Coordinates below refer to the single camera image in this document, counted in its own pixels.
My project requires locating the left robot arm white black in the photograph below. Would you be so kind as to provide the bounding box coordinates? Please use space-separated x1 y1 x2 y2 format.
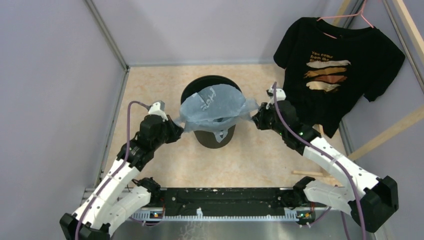
59 114 184 240

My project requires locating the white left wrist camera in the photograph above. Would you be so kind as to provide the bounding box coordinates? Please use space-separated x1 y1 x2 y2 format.
148 100 169 122

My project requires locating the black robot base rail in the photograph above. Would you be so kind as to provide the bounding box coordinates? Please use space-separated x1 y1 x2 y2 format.
130 187 327 226

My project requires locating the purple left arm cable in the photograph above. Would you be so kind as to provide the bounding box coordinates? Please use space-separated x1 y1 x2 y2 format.
74 100 152 240

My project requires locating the pink wire clothes hanger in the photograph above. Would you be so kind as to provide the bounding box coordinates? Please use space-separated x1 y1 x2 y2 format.
316 0 375 29

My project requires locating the light blue plastic trash bag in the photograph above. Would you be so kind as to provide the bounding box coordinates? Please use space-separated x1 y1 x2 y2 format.
177 84 259 143

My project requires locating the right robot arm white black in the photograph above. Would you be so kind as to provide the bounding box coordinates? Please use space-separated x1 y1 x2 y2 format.
252 100 399 233

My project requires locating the wooden stick on floor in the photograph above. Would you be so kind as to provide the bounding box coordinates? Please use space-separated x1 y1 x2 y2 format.
291 170 335 179

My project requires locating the black printed t-shirt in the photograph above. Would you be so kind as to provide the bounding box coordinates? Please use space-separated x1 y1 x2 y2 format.
273 17 406 137

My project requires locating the wooden frame bar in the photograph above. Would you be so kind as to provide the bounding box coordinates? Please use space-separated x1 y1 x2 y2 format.
347 105 424 161

